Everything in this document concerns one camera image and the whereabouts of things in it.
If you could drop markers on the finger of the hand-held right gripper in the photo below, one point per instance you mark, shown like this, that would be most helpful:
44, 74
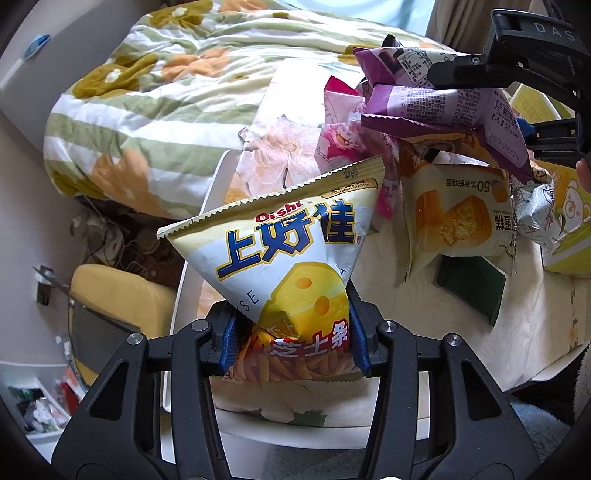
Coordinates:
558, 138
461, 71

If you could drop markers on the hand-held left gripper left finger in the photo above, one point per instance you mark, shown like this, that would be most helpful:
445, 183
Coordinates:
228, 341

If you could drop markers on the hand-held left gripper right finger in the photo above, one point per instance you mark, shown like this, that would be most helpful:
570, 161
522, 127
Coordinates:
359, 332

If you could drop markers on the purple snack packet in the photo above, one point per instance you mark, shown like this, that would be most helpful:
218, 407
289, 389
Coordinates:
383, 64
438, 106

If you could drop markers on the yellow-green cardboard box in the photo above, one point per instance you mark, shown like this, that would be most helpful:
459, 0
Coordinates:
572, 221

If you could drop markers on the cheese stick snack bag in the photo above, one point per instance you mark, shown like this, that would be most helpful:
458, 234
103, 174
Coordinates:
286, 258

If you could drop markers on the person's right hand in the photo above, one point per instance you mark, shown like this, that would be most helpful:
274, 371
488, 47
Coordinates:
585, 175

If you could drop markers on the brown curtain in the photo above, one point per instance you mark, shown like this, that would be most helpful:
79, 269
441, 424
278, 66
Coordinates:
455, 23

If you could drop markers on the grey-green snack bag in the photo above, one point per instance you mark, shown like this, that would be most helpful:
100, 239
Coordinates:
533, 212

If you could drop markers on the yellow cushioned chair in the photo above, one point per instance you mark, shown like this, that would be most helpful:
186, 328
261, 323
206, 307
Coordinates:
120, 286

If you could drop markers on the dark green card box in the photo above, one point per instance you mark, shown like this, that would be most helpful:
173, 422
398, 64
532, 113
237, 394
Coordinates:
475, 286

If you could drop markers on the light blue sheer curtain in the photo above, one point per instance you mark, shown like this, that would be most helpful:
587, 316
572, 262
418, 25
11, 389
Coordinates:
351, 11

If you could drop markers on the yellow egg cake packet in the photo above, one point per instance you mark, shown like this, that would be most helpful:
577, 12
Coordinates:
457, 217

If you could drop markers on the pink snack packet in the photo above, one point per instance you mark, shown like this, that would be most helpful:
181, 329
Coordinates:
387, 194
339, 134

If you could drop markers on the cream floral tablecloth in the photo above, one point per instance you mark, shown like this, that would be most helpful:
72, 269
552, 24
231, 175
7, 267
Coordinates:
286, 138

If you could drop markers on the white storage bin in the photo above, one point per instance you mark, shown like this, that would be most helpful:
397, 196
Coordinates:
37, 406

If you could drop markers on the floral striped blanket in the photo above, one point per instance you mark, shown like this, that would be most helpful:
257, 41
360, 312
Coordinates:
161, 106

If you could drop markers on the grey bed headboard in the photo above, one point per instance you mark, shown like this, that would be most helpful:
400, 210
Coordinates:
69, 41

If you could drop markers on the blue white toothbrush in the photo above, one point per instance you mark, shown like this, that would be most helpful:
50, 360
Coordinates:
27, 53

